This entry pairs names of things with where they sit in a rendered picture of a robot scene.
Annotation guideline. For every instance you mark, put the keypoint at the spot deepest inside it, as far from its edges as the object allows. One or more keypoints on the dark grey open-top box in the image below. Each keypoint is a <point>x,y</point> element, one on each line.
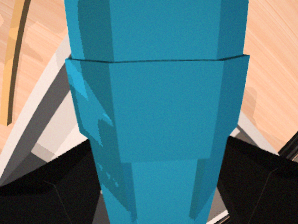
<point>47,127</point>

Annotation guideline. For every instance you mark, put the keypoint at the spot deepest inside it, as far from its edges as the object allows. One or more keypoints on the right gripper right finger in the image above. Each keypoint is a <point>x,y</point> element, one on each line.
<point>257,186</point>

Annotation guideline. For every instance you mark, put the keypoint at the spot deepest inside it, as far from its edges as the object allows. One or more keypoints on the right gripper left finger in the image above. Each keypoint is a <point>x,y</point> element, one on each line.
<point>65,190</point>

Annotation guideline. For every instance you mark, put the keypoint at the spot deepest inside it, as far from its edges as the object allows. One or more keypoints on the thin wooden stick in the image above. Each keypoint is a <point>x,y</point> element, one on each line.
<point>16,31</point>

